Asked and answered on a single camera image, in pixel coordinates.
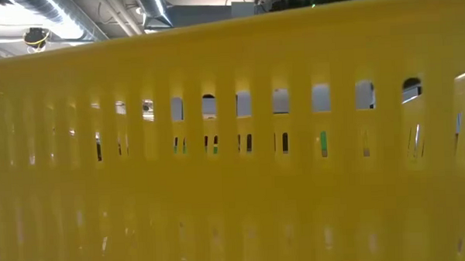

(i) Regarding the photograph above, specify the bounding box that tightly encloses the yellow plastic basket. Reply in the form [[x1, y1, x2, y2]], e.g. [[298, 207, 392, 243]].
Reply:
[[0, 0, 465, 261]]

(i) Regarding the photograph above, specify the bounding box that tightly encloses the grey ceiling air unit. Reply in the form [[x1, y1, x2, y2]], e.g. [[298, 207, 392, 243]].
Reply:
[[169, 0, 257, 29]]

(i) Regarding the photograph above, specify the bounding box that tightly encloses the silver ventilation duct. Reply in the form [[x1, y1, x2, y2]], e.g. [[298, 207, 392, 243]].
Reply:
[[136, 0, 174, 30]]

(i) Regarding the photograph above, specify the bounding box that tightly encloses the black yellow ceiling cable reel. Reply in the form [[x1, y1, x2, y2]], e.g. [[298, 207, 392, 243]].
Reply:
[[22, 26, 52, 53]]

